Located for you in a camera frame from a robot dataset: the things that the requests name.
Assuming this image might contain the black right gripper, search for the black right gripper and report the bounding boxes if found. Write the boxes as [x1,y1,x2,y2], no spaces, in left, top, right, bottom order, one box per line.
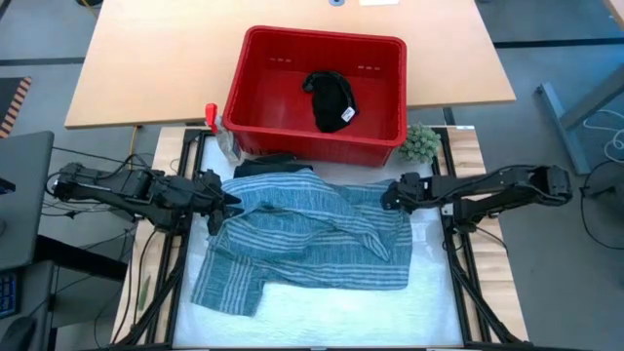
[379,171,431,214]

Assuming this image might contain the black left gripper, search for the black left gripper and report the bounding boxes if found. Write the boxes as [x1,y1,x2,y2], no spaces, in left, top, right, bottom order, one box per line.
[193,168,243,237]

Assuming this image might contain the black pants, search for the black pants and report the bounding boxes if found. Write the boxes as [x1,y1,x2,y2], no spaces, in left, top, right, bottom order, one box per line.
[233,152,314,179]

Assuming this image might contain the blue striped garment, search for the blue striped garment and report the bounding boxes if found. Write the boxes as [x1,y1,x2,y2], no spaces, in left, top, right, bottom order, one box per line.
[190,168,414,318]

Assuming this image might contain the black garment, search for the black garment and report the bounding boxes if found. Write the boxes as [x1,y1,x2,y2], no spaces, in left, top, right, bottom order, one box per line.
[301,70,360,135]

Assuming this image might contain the red plastic laundry bin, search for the red plastic laundry bin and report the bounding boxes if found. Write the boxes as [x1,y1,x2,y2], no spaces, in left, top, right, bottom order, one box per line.
[221,25,409,169]

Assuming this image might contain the small green potted plant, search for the small green potted plant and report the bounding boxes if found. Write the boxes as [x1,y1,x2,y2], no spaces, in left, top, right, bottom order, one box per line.
[398,123,443,166]

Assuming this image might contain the clear spray bottle red trigger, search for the clear spray bottle red trigger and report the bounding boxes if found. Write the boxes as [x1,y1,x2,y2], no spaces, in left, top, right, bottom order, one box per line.
[204,102,244,165]

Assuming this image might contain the plywood table base board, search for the plywood table base board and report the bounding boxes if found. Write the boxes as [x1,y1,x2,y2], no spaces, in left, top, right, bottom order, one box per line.
[110,125,530,345]

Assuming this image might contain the green plastic strip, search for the green plastic strip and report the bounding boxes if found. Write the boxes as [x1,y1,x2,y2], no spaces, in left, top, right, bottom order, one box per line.
[136,274,153,313]

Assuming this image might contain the black side desk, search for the black side desk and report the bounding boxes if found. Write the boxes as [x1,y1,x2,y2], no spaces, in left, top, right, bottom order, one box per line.
[0,233,129,351]

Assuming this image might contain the tan wooden desk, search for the tan wooden desk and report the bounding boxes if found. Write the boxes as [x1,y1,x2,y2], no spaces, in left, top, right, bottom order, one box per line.
[63,0,518,130]
[605,0,624,29]

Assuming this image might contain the grey metal desk leg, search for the grey metal desk leg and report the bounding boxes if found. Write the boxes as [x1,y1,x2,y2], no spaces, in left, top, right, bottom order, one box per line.
[535,62,624,176]

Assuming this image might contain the black keyboard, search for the black keyboard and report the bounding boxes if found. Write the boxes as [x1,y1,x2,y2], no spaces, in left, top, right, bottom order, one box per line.
[0,270,21,321]

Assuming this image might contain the black computer mouse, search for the black computer mouse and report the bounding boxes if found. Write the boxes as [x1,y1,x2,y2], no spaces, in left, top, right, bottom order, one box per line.
[0,315,38,351]

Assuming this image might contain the black floor mat striped edge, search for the black floor mat striped edge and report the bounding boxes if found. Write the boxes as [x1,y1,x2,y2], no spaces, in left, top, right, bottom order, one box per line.
[0,76,33,140]

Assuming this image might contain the yellow cable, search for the yellow cable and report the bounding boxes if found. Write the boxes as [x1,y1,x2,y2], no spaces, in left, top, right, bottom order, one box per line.
[127,125,142,162]

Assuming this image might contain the black aluminium table frame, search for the black aluminium table frame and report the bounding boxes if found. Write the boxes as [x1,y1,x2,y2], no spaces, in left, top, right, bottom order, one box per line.
[110,127,532,351]

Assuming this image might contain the black floor cable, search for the black floor cable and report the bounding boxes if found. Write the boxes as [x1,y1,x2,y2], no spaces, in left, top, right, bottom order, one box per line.
[52,144,147,170]

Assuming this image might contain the white cable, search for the white cable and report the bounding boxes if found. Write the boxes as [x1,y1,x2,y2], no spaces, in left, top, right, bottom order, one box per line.
[582,107,624,165]

